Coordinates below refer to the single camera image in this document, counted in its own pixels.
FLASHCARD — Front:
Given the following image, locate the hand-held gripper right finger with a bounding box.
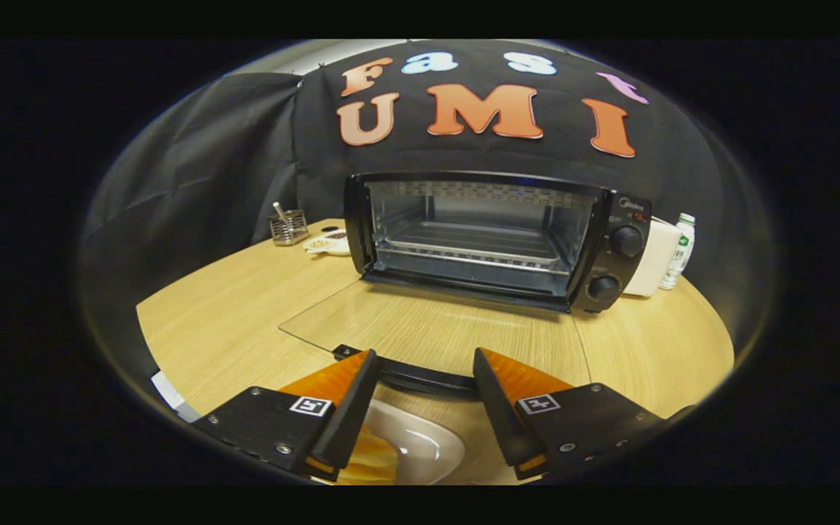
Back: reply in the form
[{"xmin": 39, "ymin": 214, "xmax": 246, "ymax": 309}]
[{"xmin": 472, "ymin": 348, "xmax": 698, "ymax": 482}]

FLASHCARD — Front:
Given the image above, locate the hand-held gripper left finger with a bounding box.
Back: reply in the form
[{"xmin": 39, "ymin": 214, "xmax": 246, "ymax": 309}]
[{"xmin": 194, "ymin": 349, "xmax": 381, "ymax": 482}]

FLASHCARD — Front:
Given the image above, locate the golden croissant bread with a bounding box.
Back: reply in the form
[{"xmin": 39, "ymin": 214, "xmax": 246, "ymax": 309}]
[{"xmin": 336, "ymin": 427, "xmax": 399, "ymax": 486}]

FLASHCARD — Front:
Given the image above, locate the black toaster oven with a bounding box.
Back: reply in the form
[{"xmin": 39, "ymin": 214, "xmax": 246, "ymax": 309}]
[{"xmin": 278, "ymin": 171, "xmax": 653, "ymax": 398}]

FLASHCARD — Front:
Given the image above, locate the white square plate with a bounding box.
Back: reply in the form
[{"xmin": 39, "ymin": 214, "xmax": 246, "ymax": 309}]
[{"xmin": 362, "ymin": 397, "xmax": 466, "ymax": 486}]

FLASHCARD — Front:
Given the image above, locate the small white dish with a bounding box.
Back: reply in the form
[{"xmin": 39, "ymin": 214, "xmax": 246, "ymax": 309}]
[{"xmin": 303, "ymin": 227, "xmax": 351, "ymax": 257}]

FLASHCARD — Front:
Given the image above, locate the white paper sheet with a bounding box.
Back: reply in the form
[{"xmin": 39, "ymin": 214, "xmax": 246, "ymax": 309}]
[{"xmin": 150, "ymin": 370, "xmax": 202, "ymax": 424}]

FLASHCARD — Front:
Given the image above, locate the white box appliance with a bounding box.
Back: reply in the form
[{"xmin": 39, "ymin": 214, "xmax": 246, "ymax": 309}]
[{"xmin": 623, "ymin": 217, "xmax": 683, "ymax": 298}]

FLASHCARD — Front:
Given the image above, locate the white bottle green label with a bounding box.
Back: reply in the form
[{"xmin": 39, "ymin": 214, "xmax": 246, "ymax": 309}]
[{"xmin": 659, "ymin": 213, "xmax": 696, "ymax": 291}]

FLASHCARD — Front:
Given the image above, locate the wire mesh utensil holder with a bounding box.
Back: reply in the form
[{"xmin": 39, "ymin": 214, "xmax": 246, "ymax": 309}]
[{"xmin": 268, "ymin": 209, "xmax": 310, "ymax": 246}]

